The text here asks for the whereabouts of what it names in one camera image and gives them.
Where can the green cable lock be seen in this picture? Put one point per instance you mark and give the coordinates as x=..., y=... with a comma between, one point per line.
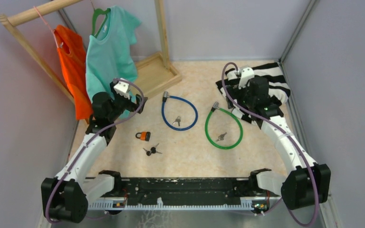
x=215, y=107

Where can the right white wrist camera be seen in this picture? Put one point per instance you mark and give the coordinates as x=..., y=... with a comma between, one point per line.
x=246, y=74

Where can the pink hanger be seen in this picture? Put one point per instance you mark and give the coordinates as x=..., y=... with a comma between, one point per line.
x=49, y=27

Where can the silver green lock keys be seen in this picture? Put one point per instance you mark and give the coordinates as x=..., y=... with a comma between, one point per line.
x=221, y=137

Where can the wooden clothes rack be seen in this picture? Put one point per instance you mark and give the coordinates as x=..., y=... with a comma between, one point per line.
x=155, y=73

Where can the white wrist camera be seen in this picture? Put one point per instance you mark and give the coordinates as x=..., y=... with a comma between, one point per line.
x=121, y=88
x=246, y=74

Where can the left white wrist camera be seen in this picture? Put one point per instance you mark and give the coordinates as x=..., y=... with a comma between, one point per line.
x=121, y=88

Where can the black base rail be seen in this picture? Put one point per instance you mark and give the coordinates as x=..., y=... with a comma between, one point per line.
x=187, y=193

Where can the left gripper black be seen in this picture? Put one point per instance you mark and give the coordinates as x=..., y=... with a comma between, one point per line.
x=132, y=106

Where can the teal t-shirt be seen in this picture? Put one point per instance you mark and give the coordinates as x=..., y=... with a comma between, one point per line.
x=109, y=55

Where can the black white striped cloth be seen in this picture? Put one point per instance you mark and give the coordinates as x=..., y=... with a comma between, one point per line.
x=279, y=90

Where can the orange padlock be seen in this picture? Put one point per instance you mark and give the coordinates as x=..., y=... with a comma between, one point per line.
x=143, y=136

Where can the orange garment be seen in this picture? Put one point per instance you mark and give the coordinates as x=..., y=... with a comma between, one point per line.
x=72, y=58

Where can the black keys bunch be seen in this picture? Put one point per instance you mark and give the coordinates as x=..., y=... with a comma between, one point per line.
x=152, y=150

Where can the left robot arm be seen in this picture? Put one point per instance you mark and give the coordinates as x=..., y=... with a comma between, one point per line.
x=66, y=197

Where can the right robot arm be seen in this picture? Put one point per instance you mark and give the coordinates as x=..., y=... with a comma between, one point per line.
x=306, y=182

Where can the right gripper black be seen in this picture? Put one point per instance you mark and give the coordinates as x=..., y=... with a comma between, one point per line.
x=235, y=91

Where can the silver blue lock keys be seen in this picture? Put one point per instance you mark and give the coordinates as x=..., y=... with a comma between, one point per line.
x=177, y=121

